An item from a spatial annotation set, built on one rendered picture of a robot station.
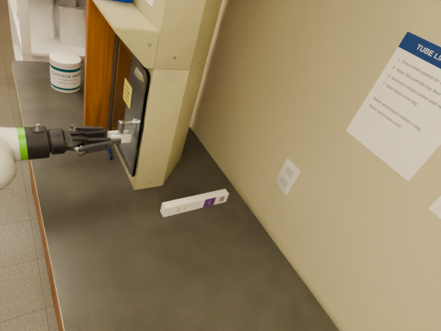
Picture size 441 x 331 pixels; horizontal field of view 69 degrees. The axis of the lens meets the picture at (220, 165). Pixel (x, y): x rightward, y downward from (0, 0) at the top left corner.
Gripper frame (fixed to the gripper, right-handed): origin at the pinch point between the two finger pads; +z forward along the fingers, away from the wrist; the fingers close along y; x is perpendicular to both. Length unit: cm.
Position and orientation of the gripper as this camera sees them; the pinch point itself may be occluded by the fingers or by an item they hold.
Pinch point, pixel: (119, 136)
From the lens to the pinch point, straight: 109.0
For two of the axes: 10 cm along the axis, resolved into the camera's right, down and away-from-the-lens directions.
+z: 8.3, -1.2, 5.4
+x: -2.8, 7.5, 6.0
